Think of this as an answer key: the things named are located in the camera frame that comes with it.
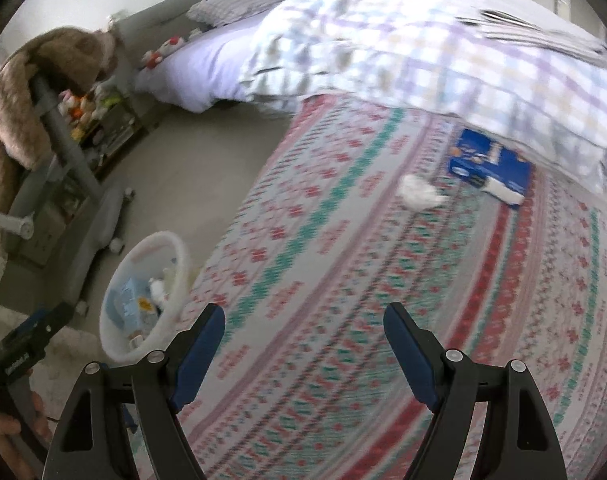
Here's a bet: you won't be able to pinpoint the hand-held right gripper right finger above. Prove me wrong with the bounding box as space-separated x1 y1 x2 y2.
383 302 569 480

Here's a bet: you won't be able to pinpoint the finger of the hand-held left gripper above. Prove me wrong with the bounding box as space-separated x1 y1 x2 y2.
0 302 77 350

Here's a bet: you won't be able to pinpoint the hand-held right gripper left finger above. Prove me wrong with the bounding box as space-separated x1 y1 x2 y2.
42 303 227 480

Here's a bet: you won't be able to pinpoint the white plastic waste bin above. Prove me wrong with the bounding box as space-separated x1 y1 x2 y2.
98 231 192 364

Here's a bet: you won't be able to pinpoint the light blue drink carton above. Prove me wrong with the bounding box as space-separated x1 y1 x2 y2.
107 279 156 333

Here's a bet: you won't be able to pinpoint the white tissue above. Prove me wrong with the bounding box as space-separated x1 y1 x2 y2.
397 174 450 211

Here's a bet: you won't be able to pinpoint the dark blue nut print box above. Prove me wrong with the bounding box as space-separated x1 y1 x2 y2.
447 128 533 209

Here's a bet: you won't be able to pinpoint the person's left hand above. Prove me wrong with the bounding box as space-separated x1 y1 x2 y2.
0 391 52 477

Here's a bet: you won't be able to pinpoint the white shaggy rug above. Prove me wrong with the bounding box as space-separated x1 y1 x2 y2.
0 260 109 413

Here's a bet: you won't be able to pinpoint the red green patterned mat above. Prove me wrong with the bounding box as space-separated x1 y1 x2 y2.
133 94 607 480

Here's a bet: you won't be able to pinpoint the grey rolling chair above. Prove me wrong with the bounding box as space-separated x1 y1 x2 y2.
0 74 135 317

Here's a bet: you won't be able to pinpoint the dark bedside cabinet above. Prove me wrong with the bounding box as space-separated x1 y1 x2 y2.
58 85 150 173

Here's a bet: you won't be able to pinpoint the brown plush blanket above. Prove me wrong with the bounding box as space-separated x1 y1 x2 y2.
0 26 117 212

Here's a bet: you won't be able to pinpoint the group of small colourful toys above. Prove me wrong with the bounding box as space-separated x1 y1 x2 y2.
58 84 125 137

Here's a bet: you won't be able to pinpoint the bed with purple sheet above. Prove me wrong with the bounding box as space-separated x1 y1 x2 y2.
134 24 280 112

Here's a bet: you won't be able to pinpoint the red white plush toys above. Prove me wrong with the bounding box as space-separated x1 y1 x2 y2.
141 35 185 69

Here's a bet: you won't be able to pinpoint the purple plaid quilt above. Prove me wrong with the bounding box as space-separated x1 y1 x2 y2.
237 0 607 194

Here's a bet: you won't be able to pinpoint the folded striped cloth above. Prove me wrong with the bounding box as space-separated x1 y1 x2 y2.
455 6 607 64

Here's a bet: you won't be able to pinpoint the striped grey pillow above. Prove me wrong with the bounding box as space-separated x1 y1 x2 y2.
186 0 292 29

